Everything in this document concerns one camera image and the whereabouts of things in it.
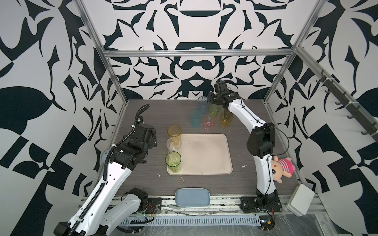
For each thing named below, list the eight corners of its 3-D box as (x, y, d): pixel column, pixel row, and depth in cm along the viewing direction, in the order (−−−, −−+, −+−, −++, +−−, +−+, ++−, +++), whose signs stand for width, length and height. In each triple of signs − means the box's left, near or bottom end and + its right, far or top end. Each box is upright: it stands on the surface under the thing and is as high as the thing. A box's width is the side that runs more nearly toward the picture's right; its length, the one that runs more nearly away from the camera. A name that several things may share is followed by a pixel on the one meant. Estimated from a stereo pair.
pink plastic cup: (207, 131, 105) (208, 123, 98) (200, 125, 108) (201, 117, 101) (214, 125, 108) (216, 117, 101) (207, 119, 111) (209, 112, 104)
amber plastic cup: (169, 150, 94) (166, 138, 83) (170, 138, 100) (168, 125, 88) (181, 150, 94) (180, 138, 83) (181, 138, 100) (180, 125, 88)
